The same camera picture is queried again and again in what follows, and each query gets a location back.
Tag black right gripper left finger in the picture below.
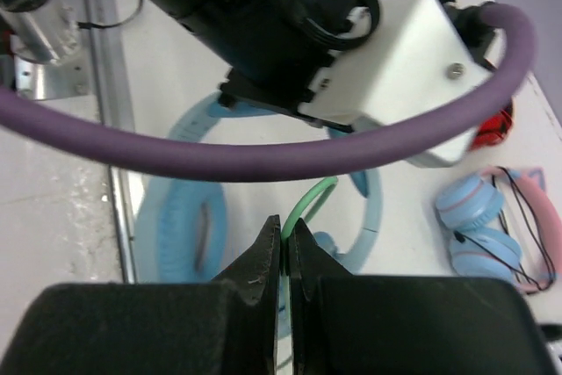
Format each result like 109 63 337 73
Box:
1 216 281 374

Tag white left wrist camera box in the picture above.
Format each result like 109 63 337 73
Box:
298 0 495 169

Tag green headphone cable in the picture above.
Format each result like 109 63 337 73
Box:
277 176 340 306

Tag blue pink cat-ear headphones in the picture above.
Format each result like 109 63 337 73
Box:
434 166 561 295

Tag aluminium table edge rail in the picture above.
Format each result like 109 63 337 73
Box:
78 0 138 285

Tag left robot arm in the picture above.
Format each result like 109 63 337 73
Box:
1 0 381 374

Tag light blue gaming headphones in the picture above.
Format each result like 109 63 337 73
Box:
133 94 383 339

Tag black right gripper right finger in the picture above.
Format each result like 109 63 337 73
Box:
287 221 558 374

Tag red and black headphones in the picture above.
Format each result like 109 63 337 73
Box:
470 102 514 151

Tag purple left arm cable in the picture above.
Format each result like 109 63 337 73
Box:
0 2 539 184

